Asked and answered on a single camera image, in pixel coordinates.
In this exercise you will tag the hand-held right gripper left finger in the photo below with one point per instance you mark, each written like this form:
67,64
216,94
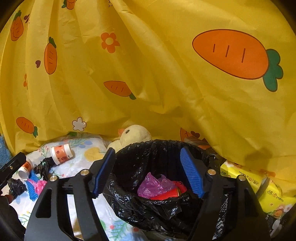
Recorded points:
104,172

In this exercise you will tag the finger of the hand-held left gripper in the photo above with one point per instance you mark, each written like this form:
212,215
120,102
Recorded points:
11,165

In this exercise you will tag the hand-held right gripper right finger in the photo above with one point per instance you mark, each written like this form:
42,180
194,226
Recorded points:
192,171

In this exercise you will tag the small white orange paper cup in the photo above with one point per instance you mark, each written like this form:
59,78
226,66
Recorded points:
26,168

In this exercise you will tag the small black plastic bag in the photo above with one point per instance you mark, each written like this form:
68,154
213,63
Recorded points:
17,187
45,168

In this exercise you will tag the red paper cup gold inside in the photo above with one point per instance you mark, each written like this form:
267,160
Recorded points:
168,195

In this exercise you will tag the blue mesh net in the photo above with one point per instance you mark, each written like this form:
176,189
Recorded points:
32,193

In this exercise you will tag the pink plastic bag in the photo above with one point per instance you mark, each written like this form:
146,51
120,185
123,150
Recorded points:
41,185
152,185

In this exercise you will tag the trash bin with black bag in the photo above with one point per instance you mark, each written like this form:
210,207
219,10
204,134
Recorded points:
138,208

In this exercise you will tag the blue plush monster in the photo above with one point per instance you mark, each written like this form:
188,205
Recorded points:
2,146

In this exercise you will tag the floral plastic tablecloth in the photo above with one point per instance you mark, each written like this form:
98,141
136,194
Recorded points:
81,157

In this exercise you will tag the yellow duck plush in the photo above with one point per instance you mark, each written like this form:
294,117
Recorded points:
134,136

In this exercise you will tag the yellow carrot print curtain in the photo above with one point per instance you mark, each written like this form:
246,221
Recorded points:
138,69

